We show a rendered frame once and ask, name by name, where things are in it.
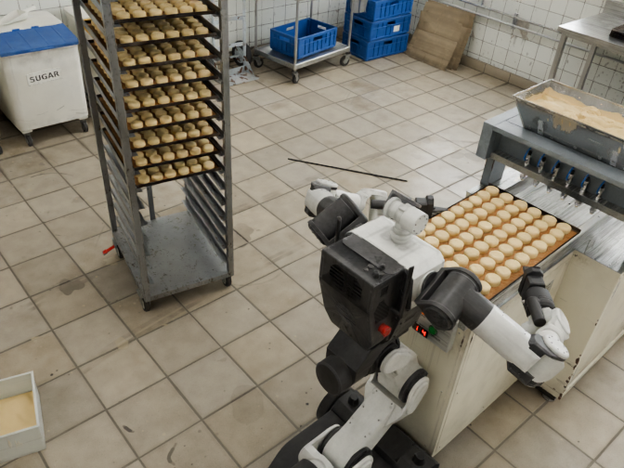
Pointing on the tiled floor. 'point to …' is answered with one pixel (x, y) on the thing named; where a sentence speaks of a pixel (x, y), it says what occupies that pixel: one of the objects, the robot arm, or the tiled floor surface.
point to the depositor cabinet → (583, 292)
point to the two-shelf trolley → (296, 48)
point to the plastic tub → (19, 417)
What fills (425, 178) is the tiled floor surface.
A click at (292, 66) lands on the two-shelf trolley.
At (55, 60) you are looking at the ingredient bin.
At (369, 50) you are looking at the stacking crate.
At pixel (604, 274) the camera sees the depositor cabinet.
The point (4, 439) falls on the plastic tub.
